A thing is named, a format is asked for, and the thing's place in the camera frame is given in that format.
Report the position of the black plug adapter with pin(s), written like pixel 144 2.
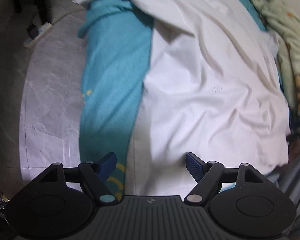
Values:
pixel 33 31

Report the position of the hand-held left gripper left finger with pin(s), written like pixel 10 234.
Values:
pixel 107 163

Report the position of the teal printed bed sheet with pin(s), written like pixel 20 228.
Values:
pixel 110 60

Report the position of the light grey pants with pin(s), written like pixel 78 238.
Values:
pixel 202 80

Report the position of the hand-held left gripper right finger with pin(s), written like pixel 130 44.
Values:
pixel 195 165

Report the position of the green printed fleece blanket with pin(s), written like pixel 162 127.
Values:
pixel 285 25

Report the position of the person's grey trousers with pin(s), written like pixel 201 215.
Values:
pixel 295 187

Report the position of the white power strip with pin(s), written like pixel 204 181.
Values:
pixel 38 35

